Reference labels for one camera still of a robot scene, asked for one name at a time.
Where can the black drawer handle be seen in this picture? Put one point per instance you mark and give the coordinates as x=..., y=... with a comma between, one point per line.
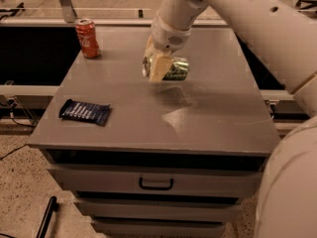
x=155, y=184

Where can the left metal bracket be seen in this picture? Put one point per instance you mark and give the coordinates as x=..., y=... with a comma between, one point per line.
x=68, y=12

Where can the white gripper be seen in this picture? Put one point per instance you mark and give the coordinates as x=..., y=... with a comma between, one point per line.
x=165, y=36

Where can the red cola can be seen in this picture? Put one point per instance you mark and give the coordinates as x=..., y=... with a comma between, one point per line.
x=86, y=33

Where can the green soda can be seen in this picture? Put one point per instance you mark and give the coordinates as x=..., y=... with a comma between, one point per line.
x=178, y=71

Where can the black bar on floor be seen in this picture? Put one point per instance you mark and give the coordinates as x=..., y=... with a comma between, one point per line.
x=50, y=210

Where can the dark blue snack bar wrapper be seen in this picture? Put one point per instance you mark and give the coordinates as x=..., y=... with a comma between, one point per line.
x=84, y=112

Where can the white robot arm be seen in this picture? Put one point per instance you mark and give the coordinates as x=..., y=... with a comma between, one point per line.
x=284, y=43

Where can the grey drawer cabinet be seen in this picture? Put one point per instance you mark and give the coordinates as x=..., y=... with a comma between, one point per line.
x=211, y=133

